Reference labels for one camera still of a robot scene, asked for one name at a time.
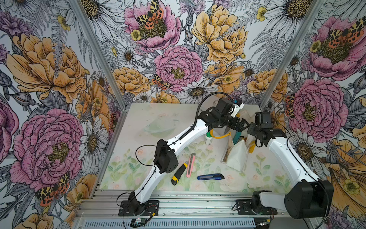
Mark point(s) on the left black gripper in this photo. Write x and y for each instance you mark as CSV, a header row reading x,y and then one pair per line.
x,y
239,127

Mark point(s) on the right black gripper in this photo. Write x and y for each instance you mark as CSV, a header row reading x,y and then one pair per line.
x,y
250,130

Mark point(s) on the teal utility knife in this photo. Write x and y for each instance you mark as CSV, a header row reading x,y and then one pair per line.
x,y
236,138

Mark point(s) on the white pouch with yellow handles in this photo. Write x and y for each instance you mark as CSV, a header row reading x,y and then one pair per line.
x,y
235,156

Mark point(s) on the pink utility knife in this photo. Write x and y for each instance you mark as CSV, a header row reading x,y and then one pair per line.
x,y
190,165

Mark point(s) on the blue utility knife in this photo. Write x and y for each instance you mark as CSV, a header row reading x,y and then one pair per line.
x,y
216,176

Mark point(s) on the black yellow utility knife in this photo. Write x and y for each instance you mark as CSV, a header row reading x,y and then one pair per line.
x,y
176,177

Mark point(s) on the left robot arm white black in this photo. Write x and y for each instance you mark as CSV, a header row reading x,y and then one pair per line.
x,y
166,152

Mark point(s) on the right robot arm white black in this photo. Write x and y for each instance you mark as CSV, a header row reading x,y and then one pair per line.
x,y
310,197

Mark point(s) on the white bottle green cap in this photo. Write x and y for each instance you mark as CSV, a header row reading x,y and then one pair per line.
x,y
208,139

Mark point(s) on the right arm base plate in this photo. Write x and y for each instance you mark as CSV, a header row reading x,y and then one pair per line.
x,y
245,207

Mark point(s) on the aluminium front rail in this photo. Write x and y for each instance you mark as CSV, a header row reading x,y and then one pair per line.
x,y
184,210

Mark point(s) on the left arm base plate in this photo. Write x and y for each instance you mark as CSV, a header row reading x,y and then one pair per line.
x,y
135,208

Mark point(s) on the right corner aluminium post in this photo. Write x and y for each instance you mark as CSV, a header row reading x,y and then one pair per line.
x,y
298,37

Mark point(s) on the corner aluminium post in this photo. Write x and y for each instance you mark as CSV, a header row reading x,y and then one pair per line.
x,y
298,37
95,45

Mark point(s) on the left corner aluminium post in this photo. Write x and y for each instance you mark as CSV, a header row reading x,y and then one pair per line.
x,y
95,45

